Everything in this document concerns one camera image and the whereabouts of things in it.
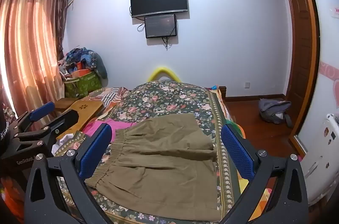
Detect dark patterned curtain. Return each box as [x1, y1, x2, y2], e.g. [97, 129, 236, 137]
[56, 0, 71, 61]

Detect wooden lap desk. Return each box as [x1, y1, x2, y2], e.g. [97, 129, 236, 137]
[54, 98, 105, 140]

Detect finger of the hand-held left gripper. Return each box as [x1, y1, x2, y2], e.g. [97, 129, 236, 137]
[11, 102, 56, 135]
[14, 110, 80, 145]

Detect striped cloth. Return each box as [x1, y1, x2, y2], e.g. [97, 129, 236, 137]
[90, 86, 130, 111]

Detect orange sheer curtain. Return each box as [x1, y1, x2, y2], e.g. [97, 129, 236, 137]
[0, 0, 60, 118]

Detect black monitor cable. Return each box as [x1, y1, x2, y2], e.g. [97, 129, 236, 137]
[161, 37, 173, 51]

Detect white cloth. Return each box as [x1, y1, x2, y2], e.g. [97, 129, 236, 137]
[52, 133, 78, 156]

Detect wooden bed frame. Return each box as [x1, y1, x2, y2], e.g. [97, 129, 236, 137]
[217, 85, 240, 125]

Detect yellow foam tube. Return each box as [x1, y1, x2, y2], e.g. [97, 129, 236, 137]
[147, 66, 183, 83]

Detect green storage box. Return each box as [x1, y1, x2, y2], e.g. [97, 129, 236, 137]
[64, 72, 103, 99]

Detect small black monitor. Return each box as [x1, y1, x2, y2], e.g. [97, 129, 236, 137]
[144, 14, 178, 39]

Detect floral bed blanket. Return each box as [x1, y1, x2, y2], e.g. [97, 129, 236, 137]
[51, 79, 244, 224]

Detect pink pants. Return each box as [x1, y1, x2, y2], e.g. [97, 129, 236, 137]
[82, 118, 139, 134]

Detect khaki pants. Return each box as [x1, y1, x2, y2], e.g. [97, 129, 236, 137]
[85, 113, 223, 222]

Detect pile of clothes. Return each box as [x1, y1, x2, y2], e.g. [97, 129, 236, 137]
[58, 47, 108, 80]

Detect white appliance with stickers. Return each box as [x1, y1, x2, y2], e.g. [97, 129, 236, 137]
[299, 113, 339, 205]

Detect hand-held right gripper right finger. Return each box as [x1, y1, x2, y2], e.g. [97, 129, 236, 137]
[217, 123, 317, 224]

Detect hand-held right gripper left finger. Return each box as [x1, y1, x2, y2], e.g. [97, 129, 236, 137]
[24, 123, 117, 224]

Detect grey backpack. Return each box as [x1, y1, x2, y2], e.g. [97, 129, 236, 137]
[258, 98, 293, 129]

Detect orange box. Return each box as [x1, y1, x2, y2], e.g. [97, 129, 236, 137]
[72, 68, 94, 78]

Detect colourful patterned mat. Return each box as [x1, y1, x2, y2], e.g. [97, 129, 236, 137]
[253, 176, 276, 215]

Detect wooden door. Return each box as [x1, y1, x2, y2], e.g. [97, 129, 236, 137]
[285, 0, 320, 157]

